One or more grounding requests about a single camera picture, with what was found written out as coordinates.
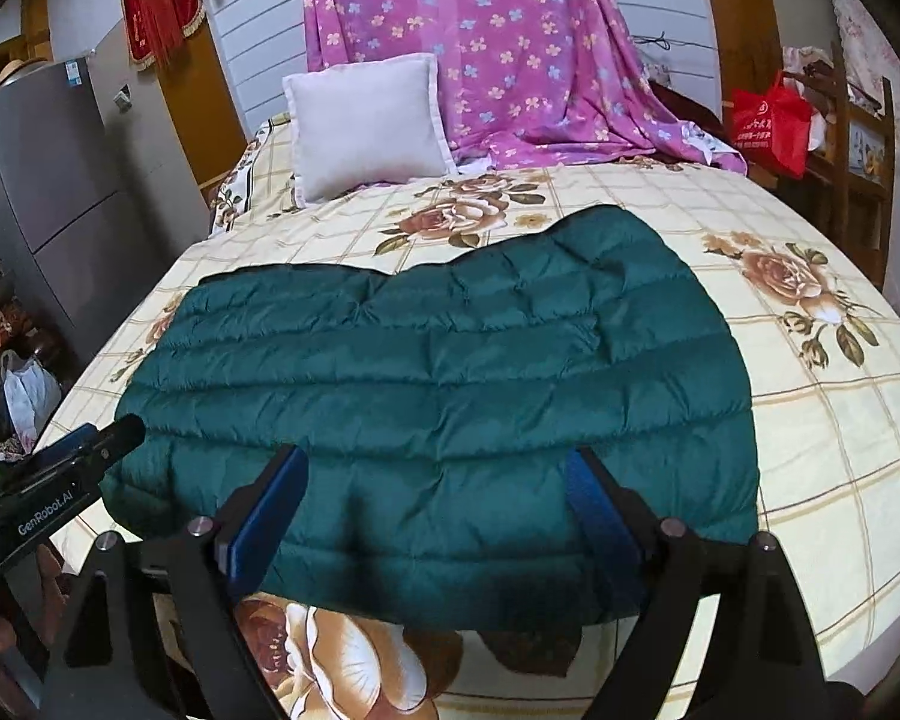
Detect red shopping bag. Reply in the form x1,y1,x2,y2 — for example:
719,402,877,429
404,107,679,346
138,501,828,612
730,71,814,179

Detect white plastic bag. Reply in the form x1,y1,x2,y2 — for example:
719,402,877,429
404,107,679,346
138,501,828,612
0,349,61,454

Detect white square pillow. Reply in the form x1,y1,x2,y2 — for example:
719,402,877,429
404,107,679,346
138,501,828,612
283,52,457,208

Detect pink floral sheet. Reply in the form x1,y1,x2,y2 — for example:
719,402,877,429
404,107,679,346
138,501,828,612
304,0,746,172

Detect dark green puffer jacket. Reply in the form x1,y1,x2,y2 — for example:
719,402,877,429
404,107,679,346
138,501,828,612
102,205,759,631

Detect floral cream bed quilt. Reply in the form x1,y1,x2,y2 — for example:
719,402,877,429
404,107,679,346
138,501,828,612
48,127,900,718

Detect person's left hand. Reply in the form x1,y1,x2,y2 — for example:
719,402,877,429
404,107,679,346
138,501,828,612
0,541,66,692

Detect grey refrigerator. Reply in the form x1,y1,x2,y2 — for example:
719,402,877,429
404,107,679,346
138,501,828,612
0,55,167,369

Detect wooden shelf rack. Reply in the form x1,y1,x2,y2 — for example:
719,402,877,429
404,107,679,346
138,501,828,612
784,43,896,288

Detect white slatted headboard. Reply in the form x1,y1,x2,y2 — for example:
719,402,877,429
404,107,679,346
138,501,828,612
205,0,722,132

